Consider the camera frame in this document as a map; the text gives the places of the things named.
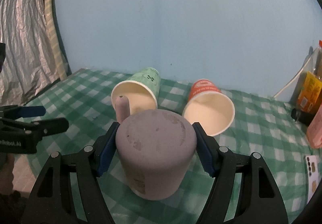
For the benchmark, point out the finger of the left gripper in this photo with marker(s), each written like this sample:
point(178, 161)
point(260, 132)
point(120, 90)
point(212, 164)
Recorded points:
point(15, 111)
point(13, 129)

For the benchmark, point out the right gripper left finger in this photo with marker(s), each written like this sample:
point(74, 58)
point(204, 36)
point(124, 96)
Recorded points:
point(51, 199)

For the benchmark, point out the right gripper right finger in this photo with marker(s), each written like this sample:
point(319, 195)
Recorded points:
point(259, 200)

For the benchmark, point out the pink plastic mug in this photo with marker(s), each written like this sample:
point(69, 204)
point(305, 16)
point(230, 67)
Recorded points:
point(155, 148)

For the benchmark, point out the orange paper cup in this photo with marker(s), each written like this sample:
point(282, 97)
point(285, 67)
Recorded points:
point(208, 106)

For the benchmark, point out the green paper cup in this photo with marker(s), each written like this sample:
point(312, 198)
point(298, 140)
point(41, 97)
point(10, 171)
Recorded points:
point(141, 89)

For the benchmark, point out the left hand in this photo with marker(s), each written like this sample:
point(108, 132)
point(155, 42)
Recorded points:
point(6, 176)

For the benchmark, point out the silver foil curtain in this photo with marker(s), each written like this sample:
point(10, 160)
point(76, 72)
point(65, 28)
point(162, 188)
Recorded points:
point(29, 65)

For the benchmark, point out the green checkered tablecloth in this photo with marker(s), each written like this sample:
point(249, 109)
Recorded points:
point(261, 125)

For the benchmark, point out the white smartphone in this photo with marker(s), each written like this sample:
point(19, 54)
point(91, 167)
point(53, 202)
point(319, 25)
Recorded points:
point(311, 163)

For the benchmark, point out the striped beige curtain edge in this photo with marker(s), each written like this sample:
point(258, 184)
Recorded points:
point(60, 62)

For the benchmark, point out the pink drink bottle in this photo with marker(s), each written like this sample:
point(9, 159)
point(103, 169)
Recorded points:
point(314, 131)

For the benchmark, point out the orange juice bottle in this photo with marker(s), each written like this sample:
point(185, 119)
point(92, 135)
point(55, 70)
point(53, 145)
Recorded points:
point(309, 98)

